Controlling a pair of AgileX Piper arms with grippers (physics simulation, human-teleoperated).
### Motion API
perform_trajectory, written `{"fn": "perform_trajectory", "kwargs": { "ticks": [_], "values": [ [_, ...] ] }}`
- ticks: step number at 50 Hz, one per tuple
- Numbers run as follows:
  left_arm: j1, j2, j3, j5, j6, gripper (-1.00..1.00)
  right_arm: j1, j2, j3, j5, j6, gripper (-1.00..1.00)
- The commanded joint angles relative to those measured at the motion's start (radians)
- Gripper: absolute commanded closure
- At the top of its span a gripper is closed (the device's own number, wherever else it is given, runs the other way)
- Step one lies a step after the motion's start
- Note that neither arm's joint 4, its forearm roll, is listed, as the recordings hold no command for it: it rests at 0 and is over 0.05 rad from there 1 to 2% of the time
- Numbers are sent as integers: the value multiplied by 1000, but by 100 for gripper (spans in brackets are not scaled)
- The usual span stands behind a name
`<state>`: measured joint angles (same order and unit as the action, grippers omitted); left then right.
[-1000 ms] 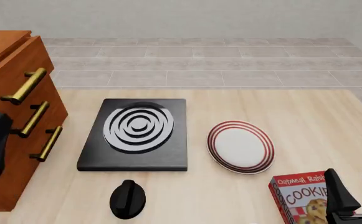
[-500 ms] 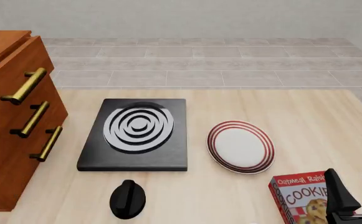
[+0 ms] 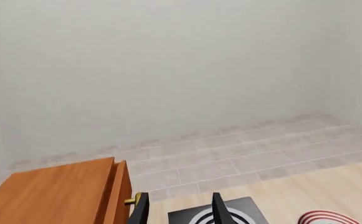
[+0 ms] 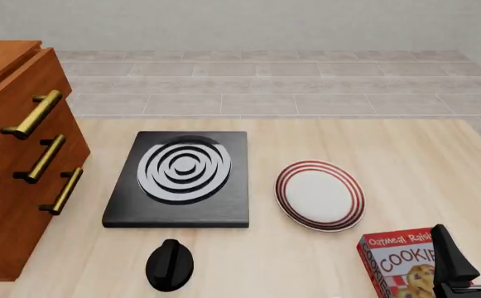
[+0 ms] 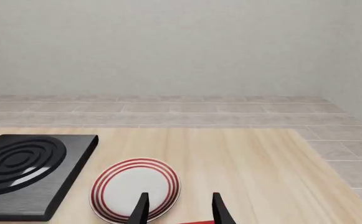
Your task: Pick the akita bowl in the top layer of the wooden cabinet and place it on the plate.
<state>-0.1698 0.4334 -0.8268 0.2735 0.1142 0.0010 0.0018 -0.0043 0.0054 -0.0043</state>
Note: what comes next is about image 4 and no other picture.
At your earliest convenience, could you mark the wooden cabinet drawer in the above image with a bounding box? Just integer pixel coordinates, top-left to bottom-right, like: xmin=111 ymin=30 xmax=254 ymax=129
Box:
xmin=0 ymin=92 xmax=84 ymax=274
xmin=0 ymin=126 xmax=92 ymax=282
xmin=0 ymin=47 xmax=75 ymax=199

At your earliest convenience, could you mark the brass drawer handle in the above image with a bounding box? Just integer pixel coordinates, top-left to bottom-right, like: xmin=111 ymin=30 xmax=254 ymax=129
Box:
xmin=0 ymin=89 xmax=64 ymax=142
xmin=12 ymin=133 xmax=67 ymax=185
xmin=38 ymin=166 xmax=84 ymax=216

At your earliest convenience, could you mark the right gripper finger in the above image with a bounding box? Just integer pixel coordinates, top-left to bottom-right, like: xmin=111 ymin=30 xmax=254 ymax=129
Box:
xmin=431 ymin=223 xmax=481 ymax=286

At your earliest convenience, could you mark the red oatmeal raisin cookies box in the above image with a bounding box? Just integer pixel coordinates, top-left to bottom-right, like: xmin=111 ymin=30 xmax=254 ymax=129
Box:
xmin=355 ymin=226 xmax=474 ymax=298

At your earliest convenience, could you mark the flat black stove plate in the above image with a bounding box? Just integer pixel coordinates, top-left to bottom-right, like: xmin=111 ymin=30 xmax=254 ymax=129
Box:
xmin=101 ymin=130 xmax=251 ymax=230

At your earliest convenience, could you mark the round black stove knob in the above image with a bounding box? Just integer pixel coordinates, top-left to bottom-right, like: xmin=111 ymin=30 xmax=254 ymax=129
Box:
xmin=145 ymin=238 xmax=195 ymax=293

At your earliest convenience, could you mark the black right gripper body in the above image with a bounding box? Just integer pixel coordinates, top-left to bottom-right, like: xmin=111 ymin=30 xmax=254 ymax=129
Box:
xmin=431 ymin=280 xmax=481 ymax=298

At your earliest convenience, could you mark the white plate with red rings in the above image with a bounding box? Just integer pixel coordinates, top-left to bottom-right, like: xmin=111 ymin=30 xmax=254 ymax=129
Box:
xmin=274 ymin=159 xmax=367 ymax=233

